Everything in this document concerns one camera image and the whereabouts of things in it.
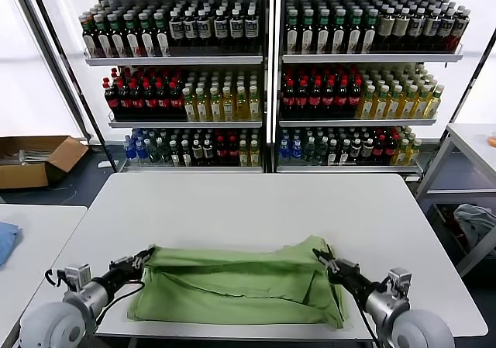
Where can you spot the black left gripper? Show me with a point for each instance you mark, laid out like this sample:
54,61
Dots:
118,278

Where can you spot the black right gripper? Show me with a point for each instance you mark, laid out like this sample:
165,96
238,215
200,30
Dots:
358,284

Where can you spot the green t-shirt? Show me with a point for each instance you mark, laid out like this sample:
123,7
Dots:
232,286

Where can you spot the white paper scrap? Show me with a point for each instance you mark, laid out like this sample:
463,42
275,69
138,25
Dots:
104,165

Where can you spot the blue drink bottle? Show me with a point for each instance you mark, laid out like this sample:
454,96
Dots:
129,152
296,153
140,153
284,153

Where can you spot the green clear bottle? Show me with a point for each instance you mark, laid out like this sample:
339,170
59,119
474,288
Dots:
321,153
163,155
153,154
309,153

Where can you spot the small dark bottle white cap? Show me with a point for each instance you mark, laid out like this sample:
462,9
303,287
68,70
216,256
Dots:
197,155
355,150
209,155
187,156
175,156
344,154
367,150
332,154

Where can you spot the cola bottle red cap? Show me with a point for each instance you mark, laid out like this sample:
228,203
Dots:
112,104
341,102
163,104
315,102
390,150
150,104
288,102
233,154
137,104
302,102
176,104
125,104
328,102
354,102
379,150
221,154

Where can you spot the blue folded cloth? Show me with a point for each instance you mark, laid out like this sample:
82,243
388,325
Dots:
7,243

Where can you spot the yellow tea bottle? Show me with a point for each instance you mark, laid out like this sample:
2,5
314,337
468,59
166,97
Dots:
403,154
408,105
202,109
366,105
228,109
243,156
414,154
215,109
422,105
254,156
394,105
435,105
189,109
242,109
381,105
255,109

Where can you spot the brown cardboard box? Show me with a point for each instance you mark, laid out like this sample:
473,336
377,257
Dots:
23,177

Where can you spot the clear plastic parts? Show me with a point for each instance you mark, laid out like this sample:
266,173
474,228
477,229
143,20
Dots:
35,157

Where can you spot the grey crumpled cloth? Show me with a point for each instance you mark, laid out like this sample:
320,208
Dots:
474,224

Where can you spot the small orange object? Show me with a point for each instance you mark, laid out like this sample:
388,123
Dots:
493,141

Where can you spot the white metal shelf rack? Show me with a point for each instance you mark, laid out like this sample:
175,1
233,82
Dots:
174,60
368,58

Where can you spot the dark bottle green cap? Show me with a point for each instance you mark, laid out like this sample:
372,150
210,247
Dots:
307,36
133,41
118,42
104,42
354,36
148,41
369,36
162,41
323,36
339,36
292,36
90,42

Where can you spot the dark bottle blue-white label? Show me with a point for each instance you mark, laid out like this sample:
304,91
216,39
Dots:
460,29
251,28
431,27
236,28
190,29
221,29
204,29
446,28
416,26
176,30

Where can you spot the dark bottle beige label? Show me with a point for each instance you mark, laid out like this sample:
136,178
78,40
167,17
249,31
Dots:
386,28
401,28

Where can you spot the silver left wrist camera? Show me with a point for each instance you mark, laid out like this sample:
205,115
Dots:
77,278

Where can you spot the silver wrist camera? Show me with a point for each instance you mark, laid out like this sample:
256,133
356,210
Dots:
399,282
77,278

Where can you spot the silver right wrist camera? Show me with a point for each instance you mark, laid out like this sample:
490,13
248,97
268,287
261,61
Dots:
399,282

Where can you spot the grey metal frame table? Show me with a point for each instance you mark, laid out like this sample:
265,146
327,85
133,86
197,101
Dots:
472,138

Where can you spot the black slanted frame post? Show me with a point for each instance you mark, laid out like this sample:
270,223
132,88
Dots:
67,53

